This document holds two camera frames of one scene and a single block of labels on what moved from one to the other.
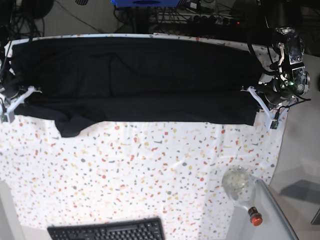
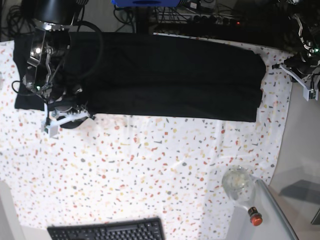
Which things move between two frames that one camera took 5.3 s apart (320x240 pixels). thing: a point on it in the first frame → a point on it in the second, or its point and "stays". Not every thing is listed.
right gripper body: x=274 y=95 → x=301 y=65
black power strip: x=212 y=20 stays
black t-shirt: x=169 y=79 stays
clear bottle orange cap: x=238 y=182 stays
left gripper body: x=12 y=87 → x=72 y=100
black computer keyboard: x=152 y=229 stays
